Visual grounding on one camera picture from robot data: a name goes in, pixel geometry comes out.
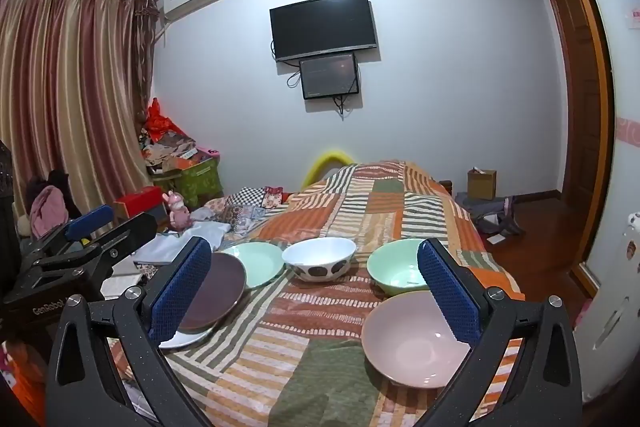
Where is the grey bag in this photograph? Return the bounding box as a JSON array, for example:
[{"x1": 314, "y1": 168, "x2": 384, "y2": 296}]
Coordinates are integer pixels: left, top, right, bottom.
[{"x1": 455, "y1": 192, "x2": 526, "y2": 238}]

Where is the pink bowl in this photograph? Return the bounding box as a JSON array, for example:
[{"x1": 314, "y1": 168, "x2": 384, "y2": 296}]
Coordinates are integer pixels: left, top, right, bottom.
[{"x1": 361, "y1": 292, "x2": 473, "y2": 390}]

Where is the patchwork striped blanket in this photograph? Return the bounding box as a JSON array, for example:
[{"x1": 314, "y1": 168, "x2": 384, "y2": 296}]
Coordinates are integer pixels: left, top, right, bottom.
[{"x1": 107, "y1": 161, "x2": 526, "y2": 427}]

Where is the yellow foam ring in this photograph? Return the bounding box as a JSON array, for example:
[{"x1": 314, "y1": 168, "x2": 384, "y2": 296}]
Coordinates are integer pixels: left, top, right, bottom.
[{"x1": 301, "y1": 149, "x2": 355, "y2": 190}]

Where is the green bowl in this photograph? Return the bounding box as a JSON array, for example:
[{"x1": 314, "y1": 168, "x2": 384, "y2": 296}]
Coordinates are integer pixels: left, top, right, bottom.
[{"x1": 367, "y1": 238, "x2": 436, "y2": 298}]

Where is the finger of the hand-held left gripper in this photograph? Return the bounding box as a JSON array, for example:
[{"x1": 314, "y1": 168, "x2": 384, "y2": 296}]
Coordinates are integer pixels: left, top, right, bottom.
[
  {"x1": 30, "y1": 212, "x2": 159, "y2": 279},
  {"x1": 20, "y1": 205, "x2": 115, "y2": 259}
]

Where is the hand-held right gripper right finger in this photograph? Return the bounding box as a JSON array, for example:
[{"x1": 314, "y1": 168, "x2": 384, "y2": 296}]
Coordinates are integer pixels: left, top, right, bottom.
[{"x1": 416, "y1": 237, "x2": 583, "y2": 427}]

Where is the green plate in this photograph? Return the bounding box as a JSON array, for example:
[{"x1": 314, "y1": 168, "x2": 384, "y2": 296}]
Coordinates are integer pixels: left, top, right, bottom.
[{"x1": 220, "y1": 242, "x2": 287, "y2": 290}]

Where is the brown plate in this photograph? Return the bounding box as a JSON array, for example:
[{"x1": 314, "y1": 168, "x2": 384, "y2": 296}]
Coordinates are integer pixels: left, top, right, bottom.
[{"x1": 177, "y1": 252, "x2": 247, "y2": 333}]

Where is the green storage box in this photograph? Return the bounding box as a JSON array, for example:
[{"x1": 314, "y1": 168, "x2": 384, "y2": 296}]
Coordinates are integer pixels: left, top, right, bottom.
[{"x1": 152, "y1": 157, "x2": 222, "y2": 208}]

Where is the brown cardboard box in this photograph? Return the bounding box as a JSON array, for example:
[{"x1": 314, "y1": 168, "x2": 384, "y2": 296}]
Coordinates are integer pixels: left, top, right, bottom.
[{"x1": 467, "y1": 167, "x2": 497, "y2": 200}]

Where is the striped pink beige curtain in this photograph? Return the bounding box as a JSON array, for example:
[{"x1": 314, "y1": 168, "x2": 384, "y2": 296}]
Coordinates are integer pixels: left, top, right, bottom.
[{"x1": 0, "y1": 0, "x2": 157, "y2": 218}]

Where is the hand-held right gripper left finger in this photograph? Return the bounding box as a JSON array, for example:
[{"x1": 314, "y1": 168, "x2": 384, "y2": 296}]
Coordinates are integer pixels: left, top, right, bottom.
[{"x1": 46, "y1": 236, "x2": 213, "y2": 427}]

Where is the black cable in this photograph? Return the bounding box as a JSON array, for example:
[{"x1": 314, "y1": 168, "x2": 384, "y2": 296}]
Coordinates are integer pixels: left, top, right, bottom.
[{"x1": 334, "y1": 94, "x2": 362, "y2": 118}]

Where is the light blue cloth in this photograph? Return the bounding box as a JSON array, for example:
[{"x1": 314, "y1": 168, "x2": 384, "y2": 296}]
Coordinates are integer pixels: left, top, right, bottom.
[{"x1": 135, "y1": 222, "x2": 233, "y2": 265}]

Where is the red plastic bag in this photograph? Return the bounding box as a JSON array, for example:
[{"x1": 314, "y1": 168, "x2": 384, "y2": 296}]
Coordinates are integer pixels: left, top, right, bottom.
[{"x1": 146, "y1": 98, "x2": 176, "y2": 135}]

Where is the pink object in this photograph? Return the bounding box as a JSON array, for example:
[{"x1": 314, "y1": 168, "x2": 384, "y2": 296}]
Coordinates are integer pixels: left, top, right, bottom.
[{"x1": 575, "y1": 298, "x2": 596, "y2": 329}]

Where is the wall-mounted black television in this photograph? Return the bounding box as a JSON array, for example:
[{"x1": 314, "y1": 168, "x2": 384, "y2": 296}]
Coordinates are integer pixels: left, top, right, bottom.
[{"x1": 269, "y1": 0, "x2": 379, "y2": 62}]

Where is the white door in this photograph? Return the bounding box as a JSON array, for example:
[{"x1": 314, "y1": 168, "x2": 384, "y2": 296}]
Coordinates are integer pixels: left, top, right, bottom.
[{"x1": 550, "y1": 0, "x2": 640, "y2": 403}]

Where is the orange cloth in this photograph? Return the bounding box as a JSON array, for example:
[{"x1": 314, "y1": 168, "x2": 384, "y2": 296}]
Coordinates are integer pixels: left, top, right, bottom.
[{"x1": 0, "y1": 342, "x2": 47, "y2": 408}]

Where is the checkered cloth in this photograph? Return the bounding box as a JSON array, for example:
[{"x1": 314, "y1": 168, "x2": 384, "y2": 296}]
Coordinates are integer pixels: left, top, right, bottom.
[{"x1": 222, "y1": 187, "x2": 266, "y2": 210}]

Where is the black garment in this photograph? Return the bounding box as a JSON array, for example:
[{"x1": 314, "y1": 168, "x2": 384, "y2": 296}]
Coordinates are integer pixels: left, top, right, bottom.
[{"x1": 47, "y1": 169, "x2": 83, "y2": 218}]

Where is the white bowl with black dots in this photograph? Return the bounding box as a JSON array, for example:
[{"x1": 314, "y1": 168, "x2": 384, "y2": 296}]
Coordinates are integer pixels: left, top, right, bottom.
[{"x1": 281, "y1": 237, "x2": 357, "y2": 284}]

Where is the small black monitor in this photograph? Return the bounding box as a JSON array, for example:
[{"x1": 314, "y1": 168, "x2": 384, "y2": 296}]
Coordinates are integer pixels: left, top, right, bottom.
[{"x1": 299, "y1": 53, "x2": 361, "y2": 100}]

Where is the white plate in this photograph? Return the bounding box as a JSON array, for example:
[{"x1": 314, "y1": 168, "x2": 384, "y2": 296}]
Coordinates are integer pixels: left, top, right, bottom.
[{"x1": 159, "y1": 322, "x2": 216, "y2": 349}]

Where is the pink garment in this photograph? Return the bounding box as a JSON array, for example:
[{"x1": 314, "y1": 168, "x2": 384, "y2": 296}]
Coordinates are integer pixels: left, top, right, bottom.
[{"x1": 29, "y1": 184, "x2": 68, "y2": 238}]

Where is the wooden door frame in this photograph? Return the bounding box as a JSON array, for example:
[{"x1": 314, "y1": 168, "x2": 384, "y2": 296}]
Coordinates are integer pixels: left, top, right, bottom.
[{"x1": 542, "y1": 0, "x2": 615, "y2": 298}]

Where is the red box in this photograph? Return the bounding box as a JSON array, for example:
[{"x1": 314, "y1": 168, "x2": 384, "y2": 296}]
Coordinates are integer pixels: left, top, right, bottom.
[{"x1": 114, "y1": 186, "x2": 168, "y2": 220}]

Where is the pile of papers and magazines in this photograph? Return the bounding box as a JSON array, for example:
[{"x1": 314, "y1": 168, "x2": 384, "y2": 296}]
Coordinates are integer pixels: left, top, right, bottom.
[{"x1": 140, "y1": 129, "x2": 201, "y2": 172}]

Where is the pink plush toy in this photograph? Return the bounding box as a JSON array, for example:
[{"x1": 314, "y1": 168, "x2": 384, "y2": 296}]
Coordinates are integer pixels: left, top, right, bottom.
[{"x1": 162, "y1": 189, "x2": 193, "y2": 230}]

